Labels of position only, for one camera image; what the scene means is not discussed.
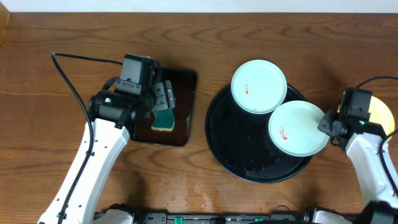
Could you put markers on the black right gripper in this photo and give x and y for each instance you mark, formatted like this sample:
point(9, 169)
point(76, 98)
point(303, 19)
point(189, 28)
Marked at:
point(324, 125)

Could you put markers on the green yellow sponge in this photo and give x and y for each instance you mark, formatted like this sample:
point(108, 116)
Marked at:
point(164, 120)

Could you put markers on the round black tray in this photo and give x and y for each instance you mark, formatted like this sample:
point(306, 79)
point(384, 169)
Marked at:
point(241, 143)

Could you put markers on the rectangular black tray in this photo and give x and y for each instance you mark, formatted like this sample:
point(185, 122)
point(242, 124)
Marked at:
point(183, 83)

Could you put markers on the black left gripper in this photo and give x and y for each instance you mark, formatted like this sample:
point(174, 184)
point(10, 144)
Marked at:
point(165, 96)

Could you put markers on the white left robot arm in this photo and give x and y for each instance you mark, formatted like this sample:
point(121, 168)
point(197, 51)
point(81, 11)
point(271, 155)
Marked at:
point(114, 118)

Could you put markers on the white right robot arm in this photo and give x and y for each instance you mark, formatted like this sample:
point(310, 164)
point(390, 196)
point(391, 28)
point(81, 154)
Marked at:
point(365, 144)

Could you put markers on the yellow plate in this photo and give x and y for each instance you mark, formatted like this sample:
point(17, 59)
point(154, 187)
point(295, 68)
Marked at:
point(381, 122)

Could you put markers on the mint plate far side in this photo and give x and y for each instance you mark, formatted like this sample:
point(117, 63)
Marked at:
point(259, 86)

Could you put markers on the mint plate with red stain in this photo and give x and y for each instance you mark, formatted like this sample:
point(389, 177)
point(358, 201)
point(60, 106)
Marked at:
point(293, 128)

